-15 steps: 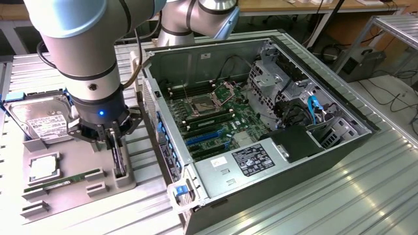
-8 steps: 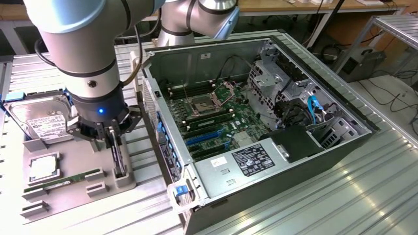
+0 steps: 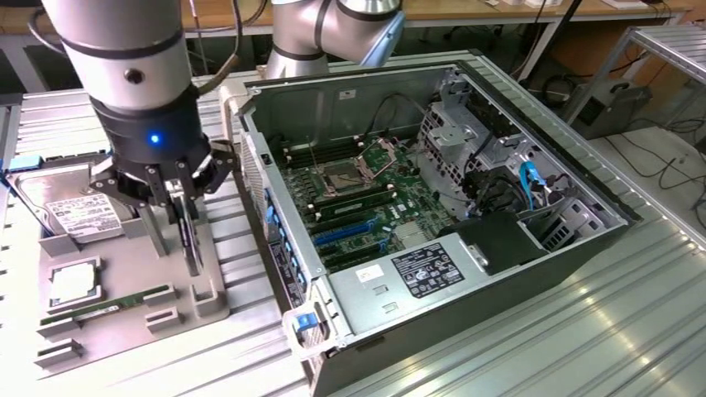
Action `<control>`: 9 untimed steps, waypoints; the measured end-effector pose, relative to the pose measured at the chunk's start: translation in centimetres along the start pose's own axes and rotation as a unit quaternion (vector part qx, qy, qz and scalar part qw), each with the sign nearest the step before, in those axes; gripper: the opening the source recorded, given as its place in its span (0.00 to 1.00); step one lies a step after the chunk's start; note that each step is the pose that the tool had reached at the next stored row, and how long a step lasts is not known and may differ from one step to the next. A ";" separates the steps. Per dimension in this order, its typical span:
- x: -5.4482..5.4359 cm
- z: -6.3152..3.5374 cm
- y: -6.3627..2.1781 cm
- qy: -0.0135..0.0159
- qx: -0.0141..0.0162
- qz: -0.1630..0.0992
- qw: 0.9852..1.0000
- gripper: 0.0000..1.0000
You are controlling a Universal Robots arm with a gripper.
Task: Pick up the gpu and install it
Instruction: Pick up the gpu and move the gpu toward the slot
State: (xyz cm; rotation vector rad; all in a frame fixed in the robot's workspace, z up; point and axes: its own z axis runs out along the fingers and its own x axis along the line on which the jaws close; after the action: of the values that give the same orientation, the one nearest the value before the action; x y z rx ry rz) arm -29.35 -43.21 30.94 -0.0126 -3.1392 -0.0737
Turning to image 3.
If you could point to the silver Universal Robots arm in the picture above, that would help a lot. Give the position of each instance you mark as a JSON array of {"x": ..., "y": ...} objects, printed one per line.
[{"x": 121, "y": 49}]

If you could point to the thin metal locking lever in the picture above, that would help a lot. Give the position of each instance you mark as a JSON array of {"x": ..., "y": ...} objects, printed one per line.
[{"x": 313, "y": 159}]

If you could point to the silver chipset heatsink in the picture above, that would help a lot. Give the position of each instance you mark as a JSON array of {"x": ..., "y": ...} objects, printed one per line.
[{"x": 415, "y": 233}]

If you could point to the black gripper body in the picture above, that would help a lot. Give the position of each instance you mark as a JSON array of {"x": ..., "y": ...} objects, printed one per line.
[{"x": 148, "y": 124}]

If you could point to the metal slat side table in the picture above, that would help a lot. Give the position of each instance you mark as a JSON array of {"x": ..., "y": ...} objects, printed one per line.
[{"x": 672, "y": 49}]

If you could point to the blue card retention tabs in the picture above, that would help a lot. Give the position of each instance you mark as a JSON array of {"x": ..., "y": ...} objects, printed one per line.
[{"x": 284, "y": 240}]

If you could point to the grey parts rack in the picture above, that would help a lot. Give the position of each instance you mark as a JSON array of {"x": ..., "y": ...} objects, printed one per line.
[{"x": 148, "y": 297}]

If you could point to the black expansion slot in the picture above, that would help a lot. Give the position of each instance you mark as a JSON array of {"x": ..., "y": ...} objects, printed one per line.
[{"x": 352, "y": 254}]

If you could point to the black open PC case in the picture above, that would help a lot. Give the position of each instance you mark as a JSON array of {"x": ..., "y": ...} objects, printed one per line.
[{"x": 551, "y": 264}]

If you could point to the grey power supply unit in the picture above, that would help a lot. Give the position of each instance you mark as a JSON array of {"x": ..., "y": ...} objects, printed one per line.
[{"x": 396, "y": 285}]

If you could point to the metal disk bay cage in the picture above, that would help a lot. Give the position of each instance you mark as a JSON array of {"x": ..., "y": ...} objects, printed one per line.
[{"x": 448, "y": 144}]

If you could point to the blue case latch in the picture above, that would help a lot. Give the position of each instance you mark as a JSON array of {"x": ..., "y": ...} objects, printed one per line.
[{"x": 304, "y": 322}]

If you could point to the black fan shroud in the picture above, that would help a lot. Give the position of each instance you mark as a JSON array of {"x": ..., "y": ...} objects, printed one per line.
[{"x": 496, "y": 240}]

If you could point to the CPU socket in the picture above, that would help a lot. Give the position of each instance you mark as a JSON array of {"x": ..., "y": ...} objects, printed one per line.
[{"x": 341, "y": 178}]

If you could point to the silver hard disk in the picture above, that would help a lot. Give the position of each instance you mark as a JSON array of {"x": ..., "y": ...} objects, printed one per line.
[{"x": 70, "y": 207}]

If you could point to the wooden desk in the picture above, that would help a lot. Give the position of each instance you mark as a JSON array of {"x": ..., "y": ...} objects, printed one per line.
[{"x": 551, "y": 12}]

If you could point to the black graphics card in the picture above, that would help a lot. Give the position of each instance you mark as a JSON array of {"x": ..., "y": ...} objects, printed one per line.
[{"x": 188, "y": 240}]

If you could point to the long blue expansion slot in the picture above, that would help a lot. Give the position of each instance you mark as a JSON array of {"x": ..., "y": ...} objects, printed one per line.
[{"x": 344, "y": 231}]

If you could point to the silver CPU chip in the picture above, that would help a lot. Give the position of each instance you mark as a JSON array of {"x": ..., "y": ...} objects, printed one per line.
[{"x": 72, "y": 285}]

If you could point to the grey equipment box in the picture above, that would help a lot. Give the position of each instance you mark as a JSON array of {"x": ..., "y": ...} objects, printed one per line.
[{"x": 606, "y": 107}]

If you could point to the metal socket cover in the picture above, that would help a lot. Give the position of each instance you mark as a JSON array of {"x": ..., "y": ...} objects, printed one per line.
[{"x": 377, "y": 152}]

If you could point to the black RAM slot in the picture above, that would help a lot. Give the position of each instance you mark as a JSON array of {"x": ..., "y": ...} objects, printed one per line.
[
  {"x": 325, "y": 149},
  {"x": 328, "y": 158},
  {"x": 352, "y": 196}
]

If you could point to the green motherboard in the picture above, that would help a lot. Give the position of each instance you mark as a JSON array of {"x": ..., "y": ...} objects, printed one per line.
[{"x": 413, "y": 198}]

